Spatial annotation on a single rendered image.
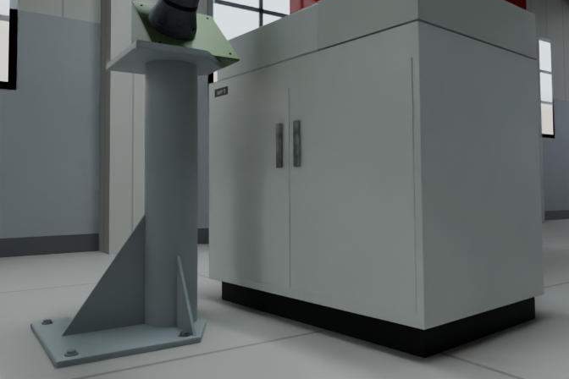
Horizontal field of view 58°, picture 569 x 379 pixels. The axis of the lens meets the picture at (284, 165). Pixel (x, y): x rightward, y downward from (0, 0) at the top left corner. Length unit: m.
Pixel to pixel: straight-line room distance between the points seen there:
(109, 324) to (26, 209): 2.20
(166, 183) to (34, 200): 2.26
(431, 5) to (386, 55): 0.16
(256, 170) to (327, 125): 0.36
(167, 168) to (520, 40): 1.14
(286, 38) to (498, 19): 0.63
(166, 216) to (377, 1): 0.84
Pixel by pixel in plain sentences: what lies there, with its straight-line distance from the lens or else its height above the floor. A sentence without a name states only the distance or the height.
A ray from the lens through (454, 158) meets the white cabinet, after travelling 1.38.
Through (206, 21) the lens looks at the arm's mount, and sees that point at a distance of 1.84.
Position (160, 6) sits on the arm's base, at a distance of 1.65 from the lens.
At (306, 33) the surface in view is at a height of 0.88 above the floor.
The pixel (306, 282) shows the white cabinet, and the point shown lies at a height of 0.14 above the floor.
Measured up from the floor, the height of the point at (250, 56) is 0.87.
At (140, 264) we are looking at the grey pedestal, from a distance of 1.62.
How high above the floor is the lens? 0.41
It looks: 3 degrees up
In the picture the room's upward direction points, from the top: straight up
